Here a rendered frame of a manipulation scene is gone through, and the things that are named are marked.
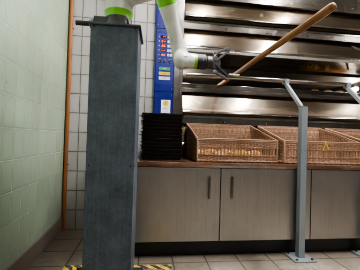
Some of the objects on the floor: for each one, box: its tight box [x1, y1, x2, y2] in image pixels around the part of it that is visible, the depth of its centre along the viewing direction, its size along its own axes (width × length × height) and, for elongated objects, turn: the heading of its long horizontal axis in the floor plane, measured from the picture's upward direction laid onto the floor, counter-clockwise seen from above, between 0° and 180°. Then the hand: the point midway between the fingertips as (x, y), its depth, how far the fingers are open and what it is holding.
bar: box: [186, 72, 360, 263], centre depth 175 cm, size 31×127×118 cm
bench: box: [134, 156, 360, 257], centre depth 198 cm, size 56×242×58 cm
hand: (237, 64), depth 166 cm, fingers open, 13 cm apart
